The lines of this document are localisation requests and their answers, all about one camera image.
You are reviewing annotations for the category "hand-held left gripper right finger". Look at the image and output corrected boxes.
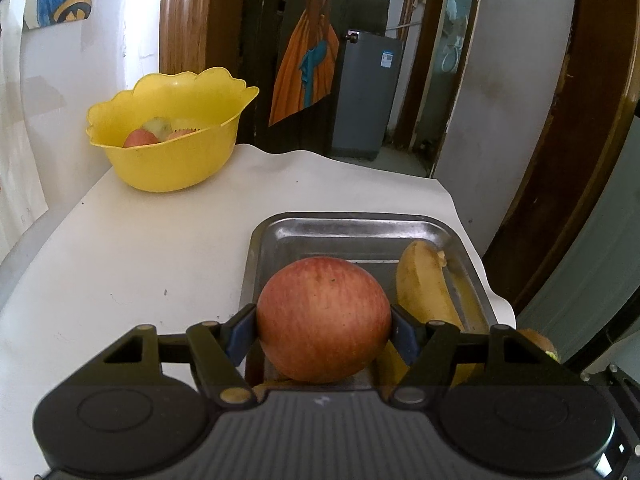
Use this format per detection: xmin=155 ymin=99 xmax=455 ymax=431
xmin=390 ymin=306 xmax=542 ymax=407

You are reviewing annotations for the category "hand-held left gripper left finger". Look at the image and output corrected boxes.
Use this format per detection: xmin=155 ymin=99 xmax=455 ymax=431
xmin=102 ymin=305 xmax=259 ymax=407

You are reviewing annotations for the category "orange-red streaked apple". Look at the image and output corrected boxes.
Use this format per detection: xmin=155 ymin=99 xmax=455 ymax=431
xmin=255 ymin=255 xmax=393 ymax=384

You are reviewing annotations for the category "large brown kiwi with sticker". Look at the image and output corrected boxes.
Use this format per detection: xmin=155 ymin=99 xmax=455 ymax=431
xmin=516 ymin=328 xmax=559 ymax=363

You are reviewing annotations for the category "metal tray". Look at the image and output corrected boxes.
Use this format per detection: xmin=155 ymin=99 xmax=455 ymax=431
xmin=241 ymin=212 xmax=500 ymax=392

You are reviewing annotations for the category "yellow plastic bowl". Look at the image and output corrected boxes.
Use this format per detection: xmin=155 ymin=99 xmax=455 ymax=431
xmin=85 ymin=66 xmax=260 ymax=194

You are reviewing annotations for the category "dark red apple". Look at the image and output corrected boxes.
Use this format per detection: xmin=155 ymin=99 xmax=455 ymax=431
xmin=123 ymin=128 xmax=160 ymax=149

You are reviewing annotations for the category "small brown kiwi with sticker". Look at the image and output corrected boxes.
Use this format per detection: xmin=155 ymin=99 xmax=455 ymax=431
xmin=141 ymin=116 xmax=175 ymax=140

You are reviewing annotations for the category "grey washing machine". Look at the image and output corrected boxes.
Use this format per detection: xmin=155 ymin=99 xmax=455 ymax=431
xmin=327 ymin=0 xmax=404 ymax=162

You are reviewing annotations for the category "brown wooden door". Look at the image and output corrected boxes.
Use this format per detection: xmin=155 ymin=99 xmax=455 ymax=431
xmin=481 ymin=0 xmax=640 ymax=312

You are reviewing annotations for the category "dark wooden door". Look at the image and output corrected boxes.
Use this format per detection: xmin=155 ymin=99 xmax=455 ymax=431
xmin=239 ymin=0 xmax=362 ymax=155

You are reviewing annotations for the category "orange dress door poster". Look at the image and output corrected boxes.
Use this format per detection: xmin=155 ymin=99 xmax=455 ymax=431
xmin=268 ymin=0 xmax=342 ymax=127

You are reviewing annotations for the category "dark brown door frame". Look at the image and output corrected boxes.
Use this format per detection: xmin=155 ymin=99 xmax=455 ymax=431
xmin=399 ymin=0 xmax=487 ymax=177

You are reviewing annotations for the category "wooden door frame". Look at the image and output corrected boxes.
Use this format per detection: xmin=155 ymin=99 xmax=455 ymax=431
xmin=159 ymin=0 xmax=249 ymax=80

